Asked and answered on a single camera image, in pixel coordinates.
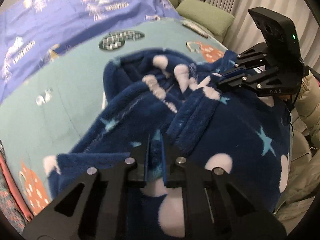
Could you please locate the green pillow near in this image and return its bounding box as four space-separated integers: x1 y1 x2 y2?
176 0 234 36

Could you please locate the beige curtain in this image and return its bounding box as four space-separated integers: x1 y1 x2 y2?
199 0 319 71

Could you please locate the beige padded jacket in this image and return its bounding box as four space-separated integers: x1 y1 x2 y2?
274 73 319 234

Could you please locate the navy fleece mickey pajama top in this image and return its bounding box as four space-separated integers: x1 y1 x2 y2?
47 49 291 239

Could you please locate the folded floral pink cloth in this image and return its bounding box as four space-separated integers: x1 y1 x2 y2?
1 143 34 235

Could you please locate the purple tree print sheet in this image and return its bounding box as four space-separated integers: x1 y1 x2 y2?
1 0 179 99

